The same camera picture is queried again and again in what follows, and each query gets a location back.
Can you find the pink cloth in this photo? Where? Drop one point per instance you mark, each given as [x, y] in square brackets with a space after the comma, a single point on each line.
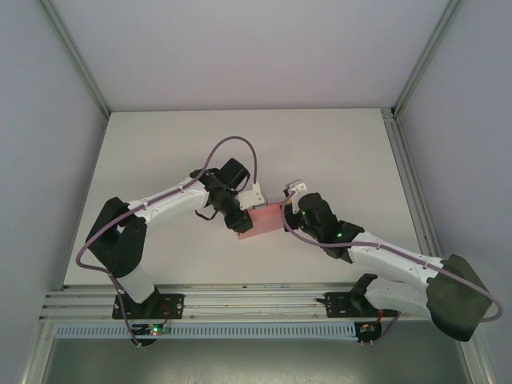
[266, 220]

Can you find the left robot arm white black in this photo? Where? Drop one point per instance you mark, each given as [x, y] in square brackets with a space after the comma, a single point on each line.
[168, 204]

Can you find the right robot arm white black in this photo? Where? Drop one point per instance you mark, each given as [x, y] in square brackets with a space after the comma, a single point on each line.
[392, 260]

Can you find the small green circuit board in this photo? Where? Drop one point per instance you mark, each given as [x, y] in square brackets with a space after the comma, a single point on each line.
[368, 329]

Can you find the circuit board with green light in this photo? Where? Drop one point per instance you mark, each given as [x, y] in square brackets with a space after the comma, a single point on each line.
[154, 330]

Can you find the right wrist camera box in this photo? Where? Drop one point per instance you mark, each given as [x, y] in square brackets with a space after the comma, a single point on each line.
[295, 188]

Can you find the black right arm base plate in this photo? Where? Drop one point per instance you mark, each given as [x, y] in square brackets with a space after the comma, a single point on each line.
[340, 306]

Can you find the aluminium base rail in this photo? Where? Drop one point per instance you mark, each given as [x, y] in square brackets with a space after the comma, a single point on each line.
[260, 298]

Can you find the aluminium side rail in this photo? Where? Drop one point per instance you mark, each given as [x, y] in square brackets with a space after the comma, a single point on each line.
[404, 160]

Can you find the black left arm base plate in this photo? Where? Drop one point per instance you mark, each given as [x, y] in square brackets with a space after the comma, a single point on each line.
[174, 306]

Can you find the aluminium frame post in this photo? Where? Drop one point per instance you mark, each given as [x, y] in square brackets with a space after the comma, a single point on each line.
[426, 56]
[76, 60]

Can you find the aluminium frame leg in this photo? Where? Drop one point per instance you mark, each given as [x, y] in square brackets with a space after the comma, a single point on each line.
[476, 360]
[36, 356]

